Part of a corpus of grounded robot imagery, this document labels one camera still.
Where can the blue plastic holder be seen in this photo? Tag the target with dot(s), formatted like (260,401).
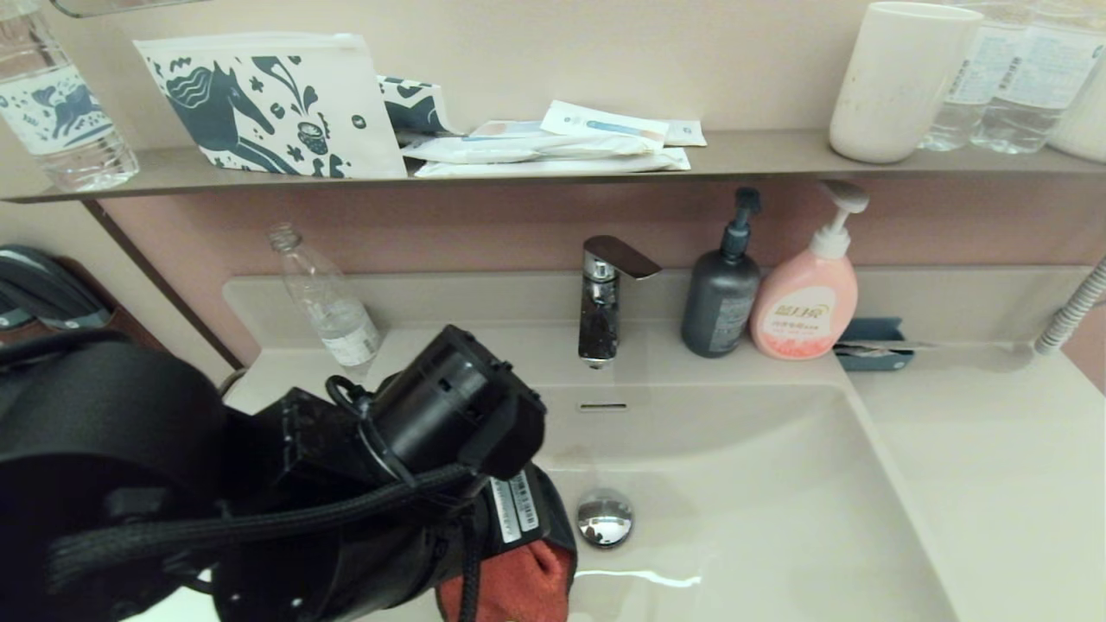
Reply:
(868,333)

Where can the pink pump soap bottle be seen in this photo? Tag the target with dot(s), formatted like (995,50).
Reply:
(801,311)

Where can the tall white cup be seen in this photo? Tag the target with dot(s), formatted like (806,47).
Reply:
(894,86)

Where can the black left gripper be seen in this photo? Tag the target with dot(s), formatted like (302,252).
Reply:
(406,561)

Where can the pale blue packet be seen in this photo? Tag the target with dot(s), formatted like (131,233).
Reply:
(510,129)

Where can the white label water bottle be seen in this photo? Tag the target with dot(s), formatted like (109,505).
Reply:
(968,93)
(1032,93)

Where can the chrome drain stopper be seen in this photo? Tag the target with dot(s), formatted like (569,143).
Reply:
(609,517)

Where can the empty clear plastic bottle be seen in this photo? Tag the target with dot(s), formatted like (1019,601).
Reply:
(340,320)

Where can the small white logo sachet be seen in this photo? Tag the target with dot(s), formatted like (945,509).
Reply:
(687,132)

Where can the brown fabric wall pocket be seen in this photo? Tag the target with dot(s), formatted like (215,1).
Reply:
(134,326)

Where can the white ceramic sink basin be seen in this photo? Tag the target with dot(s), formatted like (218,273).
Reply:
(778,518)

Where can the orange and grey cleaning cloth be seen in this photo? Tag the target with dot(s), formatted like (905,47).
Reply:
(518,583)

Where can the white ribbed container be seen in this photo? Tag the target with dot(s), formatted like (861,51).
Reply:
(1083,119)

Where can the long white plastic packet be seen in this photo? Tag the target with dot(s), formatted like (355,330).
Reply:
(518,149)

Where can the horse label water bottle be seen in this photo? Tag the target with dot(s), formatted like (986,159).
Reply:
(62,112)

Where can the dark grey slipper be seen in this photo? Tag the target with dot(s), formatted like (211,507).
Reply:
(10,316)
(50,285)

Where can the white packet with blue stripe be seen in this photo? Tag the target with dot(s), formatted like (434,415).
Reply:
(596,123)

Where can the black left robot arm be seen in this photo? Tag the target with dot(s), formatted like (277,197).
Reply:
(104,432)

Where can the large horse print pouch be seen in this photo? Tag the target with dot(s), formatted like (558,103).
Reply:
(259,112)

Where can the dark grey pump bottle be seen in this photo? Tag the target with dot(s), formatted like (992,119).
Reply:
(717,302)

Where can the chrome sink faucet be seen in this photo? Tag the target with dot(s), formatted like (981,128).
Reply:
(598,320)

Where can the grey wall shelf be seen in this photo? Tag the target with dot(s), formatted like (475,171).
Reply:
(760,155)

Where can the flat white plastic packet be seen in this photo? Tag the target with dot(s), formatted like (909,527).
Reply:
(605,162)

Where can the small horse print pouch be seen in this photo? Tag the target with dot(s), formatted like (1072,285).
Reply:
(413,105)

